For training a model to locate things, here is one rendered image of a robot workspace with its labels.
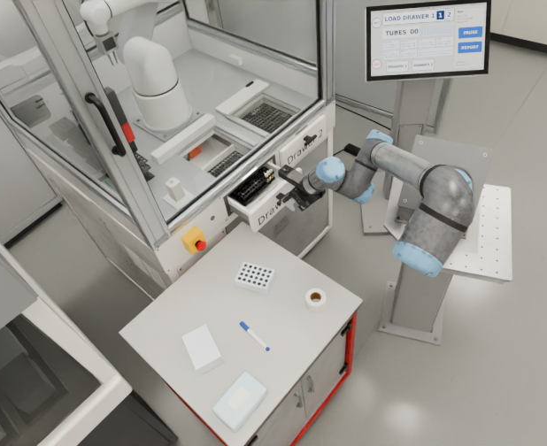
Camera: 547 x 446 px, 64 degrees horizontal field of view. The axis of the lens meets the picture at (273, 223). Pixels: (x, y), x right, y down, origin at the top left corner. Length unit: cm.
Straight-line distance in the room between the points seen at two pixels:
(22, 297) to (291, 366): 81
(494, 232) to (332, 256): 105
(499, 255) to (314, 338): 73
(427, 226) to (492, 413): 141
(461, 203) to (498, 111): 266
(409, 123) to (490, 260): 96
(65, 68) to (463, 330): 204
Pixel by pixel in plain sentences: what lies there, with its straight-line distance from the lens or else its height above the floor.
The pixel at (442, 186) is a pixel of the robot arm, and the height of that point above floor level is 137.
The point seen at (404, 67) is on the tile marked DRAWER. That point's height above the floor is 100.
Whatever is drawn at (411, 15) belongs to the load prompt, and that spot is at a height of 116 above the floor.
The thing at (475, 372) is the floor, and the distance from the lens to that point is 234.
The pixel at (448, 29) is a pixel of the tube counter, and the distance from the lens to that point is 217.
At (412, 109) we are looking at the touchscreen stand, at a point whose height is 71.
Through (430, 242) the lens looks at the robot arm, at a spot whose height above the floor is 130.
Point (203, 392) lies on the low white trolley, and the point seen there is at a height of 76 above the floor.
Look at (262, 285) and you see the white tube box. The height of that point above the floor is 80.
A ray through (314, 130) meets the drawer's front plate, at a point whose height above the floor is 90.
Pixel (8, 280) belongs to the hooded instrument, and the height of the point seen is 145.
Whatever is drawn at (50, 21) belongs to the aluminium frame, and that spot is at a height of 172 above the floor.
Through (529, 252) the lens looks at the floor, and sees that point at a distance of 279.
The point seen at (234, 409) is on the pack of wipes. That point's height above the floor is 81.
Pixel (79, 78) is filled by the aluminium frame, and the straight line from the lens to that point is 114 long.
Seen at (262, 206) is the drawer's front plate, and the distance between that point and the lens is 159.
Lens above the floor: 210
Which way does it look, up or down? 50 degrees down
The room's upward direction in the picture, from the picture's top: 9 degrees counter-clockwise
